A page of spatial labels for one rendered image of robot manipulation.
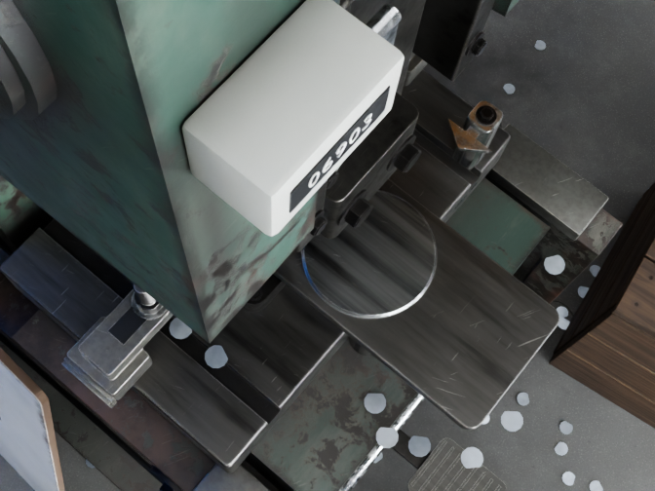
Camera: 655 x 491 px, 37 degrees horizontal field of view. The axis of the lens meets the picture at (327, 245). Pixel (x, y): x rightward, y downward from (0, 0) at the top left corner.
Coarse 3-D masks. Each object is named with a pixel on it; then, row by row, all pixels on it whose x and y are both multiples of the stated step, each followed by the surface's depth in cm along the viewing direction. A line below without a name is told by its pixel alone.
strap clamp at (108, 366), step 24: (120, 312) 88; (144, 312) 88; (168, 312) 88; (96, 336) 87; (120, 336) 87; (144, 336) 87; (72, 360) 88; (96, 360) 87; (120, 360) 87; (144, 360) 89; (96, 384) 88; (120, 384) 88
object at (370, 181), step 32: (352, 0) 52; (384, 0) 56; (416, 0) 62; (416, 32) 68; (384, 128) 71; (352, 160) 70; (384, 160) 72; (416, 160) 75; (352, 192) 70; (352, 224) 73
